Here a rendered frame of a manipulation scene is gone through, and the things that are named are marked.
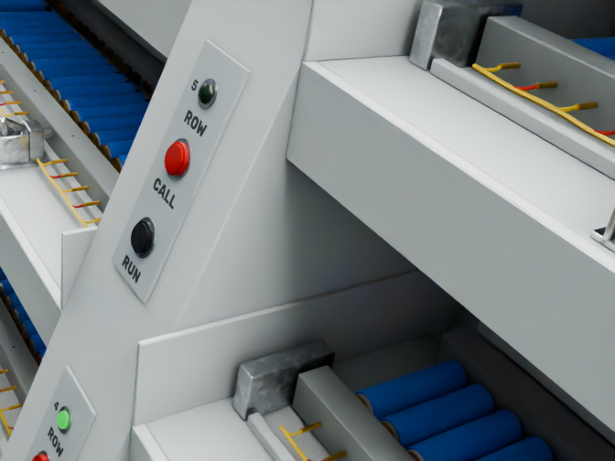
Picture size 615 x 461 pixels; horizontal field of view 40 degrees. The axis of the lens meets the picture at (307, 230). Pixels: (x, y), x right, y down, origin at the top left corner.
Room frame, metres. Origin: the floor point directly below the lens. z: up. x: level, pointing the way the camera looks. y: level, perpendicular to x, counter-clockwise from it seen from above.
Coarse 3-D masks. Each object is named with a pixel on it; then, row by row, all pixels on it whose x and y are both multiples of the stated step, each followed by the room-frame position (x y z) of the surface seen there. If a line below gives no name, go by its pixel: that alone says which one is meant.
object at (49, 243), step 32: (96, 0) 0.84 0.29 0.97; (128, 32) 0.78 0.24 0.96; (0, 192) 0.51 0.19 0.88; (32, 192) 0.52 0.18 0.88; (0, 224) 0.49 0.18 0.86; (32, 224) 0.48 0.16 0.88; (64, 224) 0.49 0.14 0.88; (0, 256) 0.50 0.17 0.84; (32, 256) 0.45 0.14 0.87; (64, 256) 0.40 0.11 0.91; (32, 288) 0.45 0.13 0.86; (64, 288) 0.41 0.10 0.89; (32, 320) 0.46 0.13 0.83
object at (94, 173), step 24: (0, 48) 0.68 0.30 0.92; (0, 72) 0.66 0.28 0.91; (24, 72) 0.65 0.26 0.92; (24, 96) 0.61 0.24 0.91; (48, 96) 0.61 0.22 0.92; (48, 120) 0.58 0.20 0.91; (72, 120) 0.58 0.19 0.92; (72, 144) 0.55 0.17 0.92; (72, 168) 0.54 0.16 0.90; (96, 168) 0.52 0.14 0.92; (96, 192) 0.51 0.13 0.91
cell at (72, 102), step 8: (88, 96) 0.64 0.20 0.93; (96, 96) 0.64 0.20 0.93; (104, 96) 0.65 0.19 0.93; (112, 96) 0.65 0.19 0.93; (120, 96) 0.65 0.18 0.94; (128, 96) 0.66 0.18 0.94; (136, 96) 0.66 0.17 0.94; (144, 96) 0.66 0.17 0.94; (72, 104) 0.62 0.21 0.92; (80, 104) 0.63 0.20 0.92; (88, 104) 0.63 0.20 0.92; (96, 104) 0.64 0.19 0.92; (104, 104) 0.64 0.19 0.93; (112, 104) 0.64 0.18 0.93
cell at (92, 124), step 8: (88, 120) 0.60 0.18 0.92; (96, 120) 0.60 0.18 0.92; (104, 120) 0.60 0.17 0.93; (112, 120) 0.61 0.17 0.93; (120, 120) 0.61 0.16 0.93; (128, 120) 0.62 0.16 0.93; (136, 120) 0.62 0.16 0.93; (88, 128) 0.60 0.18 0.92; (96, 128) 0.60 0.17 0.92; (104, 128) 0.60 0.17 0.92; (112, 128) 0.60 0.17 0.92
